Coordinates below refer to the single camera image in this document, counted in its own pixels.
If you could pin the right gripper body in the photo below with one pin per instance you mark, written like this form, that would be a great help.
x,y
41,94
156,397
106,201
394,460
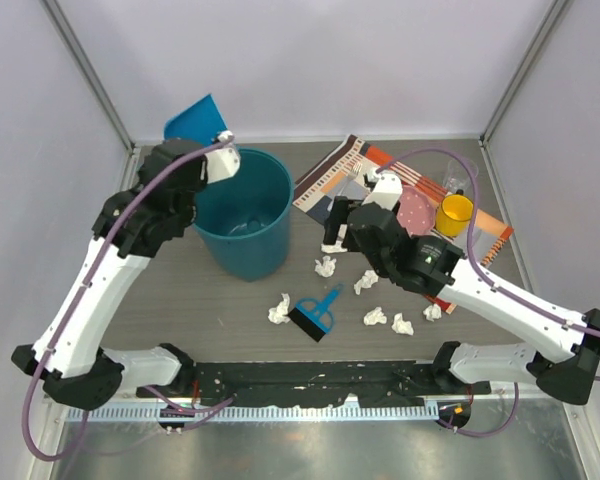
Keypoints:
x,y
337,220

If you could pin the yellow mug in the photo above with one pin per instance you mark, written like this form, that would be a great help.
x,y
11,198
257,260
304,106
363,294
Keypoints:
x,y
453,215

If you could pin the white plastic fork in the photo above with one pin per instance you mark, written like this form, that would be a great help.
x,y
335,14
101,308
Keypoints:
x,y
351,176

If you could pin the clear plastic cup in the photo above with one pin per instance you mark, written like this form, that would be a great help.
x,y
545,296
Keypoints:
x,y
457,180

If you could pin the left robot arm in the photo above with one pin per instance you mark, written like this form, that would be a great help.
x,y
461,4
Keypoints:
x,y
68,361

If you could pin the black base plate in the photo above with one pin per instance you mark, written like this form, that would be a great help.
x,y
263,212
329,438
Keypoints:
x,y
317,384

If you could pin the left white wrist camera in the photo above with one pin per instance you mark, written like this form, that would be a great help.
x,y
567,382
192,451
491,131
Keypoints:
x,y
224,161

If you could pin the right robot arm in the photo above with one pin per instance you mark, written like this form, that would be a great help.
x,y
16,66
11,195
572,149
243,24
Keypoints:
x,y
559,348

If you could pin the white slotted cable duct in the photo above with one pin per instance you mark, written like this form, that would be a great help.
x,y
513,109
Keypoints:
x,y
349,411

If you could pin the pink dotted plate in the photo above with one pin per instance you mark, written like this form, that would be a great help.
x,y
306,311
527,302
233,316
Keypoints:
x,y
415,213

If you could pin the patterned placemat cloth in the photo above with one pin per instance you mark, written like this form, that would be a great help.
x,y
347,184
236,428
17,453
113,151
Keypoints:
x,y
315,189

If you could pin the paper scrap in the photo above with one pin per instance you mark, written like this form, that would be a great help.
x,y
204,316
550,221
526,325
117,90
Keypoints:
x,y
333,249
402,326
368,279
280,313
374,317
325,267
432,312

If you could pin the blue dustpan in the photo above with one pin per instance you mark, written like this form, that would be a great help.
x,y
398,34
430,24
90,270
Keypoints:
x,y
201,122

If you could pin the blue hand brush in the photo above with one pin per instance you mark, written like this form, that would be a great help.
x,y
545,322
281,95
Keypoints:
x,y
313,316

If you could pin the teal trash bin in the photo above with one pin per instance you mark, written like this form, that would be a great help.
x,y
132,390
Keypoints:
x,y
244,221

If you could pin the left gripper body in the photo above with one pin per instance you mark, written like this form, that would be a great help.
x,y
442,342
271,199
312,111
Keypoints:
x,y
181,163

